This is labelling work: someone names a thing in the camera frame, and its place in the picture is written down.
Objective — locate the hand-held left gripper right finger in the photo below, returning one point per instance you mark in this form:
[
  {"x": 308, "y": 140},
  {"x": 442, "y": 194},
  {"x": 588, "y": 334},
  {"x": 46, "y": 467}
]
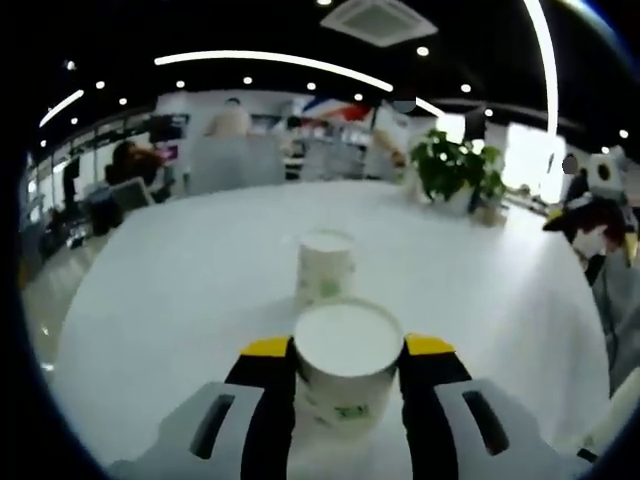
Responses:
[{"x": 430, "y": 425}]

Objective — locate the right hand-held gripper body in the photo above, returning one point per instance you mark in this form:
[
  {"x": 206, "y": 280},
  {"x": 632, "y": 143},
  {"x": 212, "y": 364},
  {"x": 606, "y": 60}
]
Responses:
[{"x": 605, "y": 175}]

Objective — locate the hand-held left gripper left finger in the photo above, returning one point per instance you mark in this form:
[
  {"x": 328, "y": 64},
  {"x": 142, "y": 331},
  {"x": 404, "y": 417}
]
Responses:
[{"x": 265, "y": 425}]

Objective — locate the white paper cup green print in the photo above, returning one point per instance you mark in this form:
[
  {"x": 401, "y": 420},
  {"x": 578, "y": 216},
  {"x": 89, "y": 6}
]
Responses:
[
  {"x": 325, "y": 270},
  {"x": 345, "y": 350}
]

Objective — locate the person's right hand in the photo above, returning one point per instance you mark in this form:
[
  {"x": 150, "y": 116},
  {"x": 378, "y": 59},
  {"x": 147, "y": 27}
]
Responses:
[{"x": 600, "y": 227}]

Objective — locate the small beige container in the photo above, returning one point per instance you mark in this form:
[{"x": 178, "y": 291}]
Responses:
[{"x": 490, "y": 215}]

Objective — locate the long curved ceiling light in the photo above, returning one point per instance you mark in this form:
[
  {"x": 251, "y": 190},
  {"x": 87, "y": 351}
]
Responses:
[
  {"x": 250, "y": 54},
  {"x": 549, "y": 60}
]

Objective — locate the black hanging speaker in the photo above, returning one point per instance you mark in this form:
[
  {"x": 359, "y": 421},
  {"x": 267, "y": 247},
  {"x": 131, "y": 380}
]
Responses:
[{"x": 475, "y": 122}]

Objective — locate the potted green plant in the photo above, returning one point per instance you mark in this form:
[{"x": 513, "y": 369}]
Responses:
[{"x": 445, "y": 160}]

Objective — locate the group of round ceiling spotlights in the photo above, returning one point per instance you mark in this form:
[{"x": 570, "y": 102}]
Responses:
[{"x": 422, "y": 51}]

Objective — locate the grey office chair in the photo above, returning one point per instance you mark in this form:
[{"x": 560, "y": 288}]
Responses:
[{"x": 235, "y": 165}]

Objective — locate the ceiling air vent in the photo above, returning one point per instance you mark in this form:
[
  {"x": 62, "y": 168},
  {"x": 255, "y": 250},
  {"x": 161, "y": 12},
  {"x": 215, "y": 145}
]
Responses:
[{"x": 380, "y": 20}]

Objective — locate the short linear ceiling light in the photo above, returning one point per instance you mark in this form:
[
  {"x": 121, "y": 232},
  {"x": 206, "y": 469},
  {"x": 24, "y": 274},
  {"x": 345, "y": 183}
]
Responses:
[{"x": 62, "y": 107}]

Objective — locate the red blue wall graphic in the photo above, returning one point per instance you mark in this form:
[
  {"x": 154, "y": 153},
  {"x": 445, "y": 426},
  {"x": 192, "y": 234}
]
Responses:
[{"x": 340, "y": 110}]

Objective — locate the wall monitor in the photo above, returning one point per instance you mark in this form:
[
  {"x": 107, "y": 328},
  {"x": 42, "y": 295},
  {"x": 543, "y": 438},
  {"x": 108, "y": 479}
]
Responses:
[{"x": 169, "y": 128}]

